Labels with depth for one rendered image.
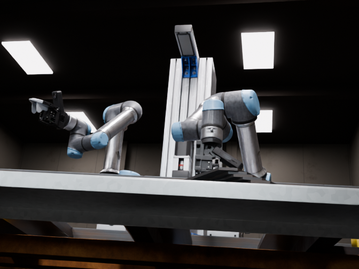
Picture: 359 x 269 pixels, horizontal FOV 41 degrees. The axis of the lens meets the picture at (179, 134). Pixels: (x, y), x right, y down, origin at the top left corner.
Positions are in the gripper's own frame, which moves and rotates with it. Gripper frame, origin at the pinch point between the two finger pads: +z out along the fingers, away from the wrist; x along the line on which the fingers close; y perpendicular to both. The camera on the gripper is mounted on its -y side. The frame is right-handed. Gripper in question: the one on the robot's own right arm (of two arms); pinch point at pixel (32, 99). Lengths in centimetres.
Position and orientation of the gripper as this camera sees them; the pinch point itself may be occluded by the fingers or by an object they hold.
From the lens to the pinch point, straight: 228.8
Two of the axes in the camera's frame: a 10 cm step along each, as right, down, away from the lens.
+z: -5.7, -3.6, -7.4
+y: -1.6, 9.3, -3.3
